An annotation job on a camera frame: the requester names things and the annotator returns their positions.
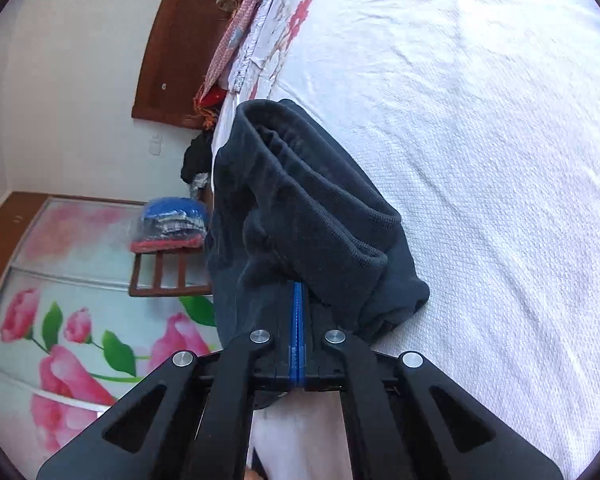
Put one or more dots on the grey white cloth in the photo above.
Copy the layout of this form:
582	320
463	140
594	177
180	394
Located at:
200	185

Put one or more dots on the black clothes pile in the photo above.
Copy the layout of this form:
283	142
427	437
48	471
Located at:
197	157

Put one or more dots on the wall socket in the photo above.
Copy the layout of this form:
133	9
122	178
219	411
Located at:
155	145

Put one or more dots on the orange fringed cloth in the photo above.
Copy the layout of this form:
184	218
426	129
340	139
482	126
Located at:
202	112

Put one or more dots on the wooden chair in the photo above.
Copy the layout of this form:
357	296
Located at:
165	290

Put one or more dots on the wooden headboard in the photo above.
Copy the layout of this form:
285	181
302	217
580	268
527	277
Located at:
180	60

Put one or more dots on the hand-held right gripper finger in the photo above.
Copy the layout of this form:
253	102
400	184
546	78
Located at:
295	310
304	310

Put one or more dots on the floral sliding door wardrobe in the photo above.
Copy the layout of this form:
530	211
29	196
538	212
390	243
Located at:
80	335

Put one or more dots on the plastic bag of clothes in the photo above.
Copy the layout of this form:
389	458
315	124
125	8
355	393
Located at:
172	220

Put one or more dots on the red pillow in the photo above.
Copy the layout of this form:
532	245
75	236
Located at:
212	96

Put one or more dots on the red patterned quilt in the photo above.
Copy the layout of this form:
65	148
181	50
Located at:
235	35

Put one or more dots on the dark navy pants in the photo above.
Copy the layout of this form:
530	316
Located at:
300	210

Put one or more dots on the bed with floral sheet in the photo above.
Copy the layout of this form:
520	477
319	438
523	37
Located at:
455	135

